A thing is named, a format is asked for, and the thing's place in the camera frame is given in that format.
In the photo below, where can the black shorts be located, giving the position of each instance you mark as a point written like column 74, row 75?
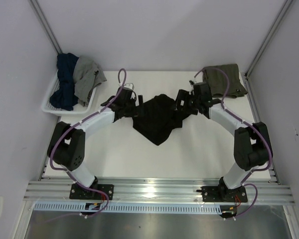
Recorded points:
column 159, row 120

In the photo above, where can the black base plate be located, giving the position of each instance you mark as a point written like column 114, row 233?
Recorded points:
column 222, row 194
column 79, row 193

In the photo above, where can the left aluminium corner post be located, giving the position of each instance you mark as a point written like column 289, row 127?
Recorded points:
column 35, row 5

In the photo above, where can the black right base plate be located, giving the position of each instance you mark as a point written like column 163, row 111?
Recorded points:
column 222, row 194

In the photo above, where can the aluminium mounting rail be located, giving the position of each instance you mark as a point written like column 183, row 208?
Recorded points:
column 156, row 191

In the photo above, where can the white perforated basket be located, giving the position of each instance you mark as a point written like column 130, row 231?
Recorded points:
column 78, row 108

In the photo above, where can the aluminium corner post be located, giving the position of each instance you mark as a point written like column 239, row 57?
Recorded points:
column 282, row 14
column 35, row 5

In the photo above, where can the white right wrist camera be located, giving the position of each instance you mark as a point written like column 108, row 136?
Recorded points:
column 192, row 82

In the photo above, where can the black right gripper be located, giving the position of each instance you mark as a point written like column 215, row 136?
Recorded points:
column 184, row 95

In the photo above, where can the dark blue garment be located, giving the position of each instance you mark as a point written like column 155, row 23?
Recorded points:
column 64, row 82

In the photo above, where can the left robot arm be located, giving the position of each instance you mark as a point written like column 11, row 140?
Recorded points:
column 66, row 150

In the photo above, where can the grey shorts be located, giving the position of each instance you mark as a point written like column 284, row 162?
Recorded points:
column 87, row 76

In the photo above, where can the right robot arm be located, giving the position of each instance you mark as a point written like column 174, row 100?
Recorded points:
column 252, row 147

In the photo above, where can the white slotted cable duct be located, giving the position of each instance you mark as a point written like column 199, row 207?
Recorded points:
column 209, row 209

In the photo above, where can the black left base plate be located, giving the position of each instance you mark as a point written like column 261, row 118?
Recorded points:
column 79, row 193

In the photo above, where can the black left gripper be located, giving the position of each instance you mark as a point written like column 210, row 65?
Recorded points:
column 136, row 110

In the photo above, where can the olive green shorts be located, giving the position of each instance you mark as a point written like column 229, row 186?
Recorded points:
column 218, row 78

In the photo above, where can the right aluminium corner post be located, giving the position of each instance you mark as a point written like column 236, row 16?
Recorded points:
column 282, row 14

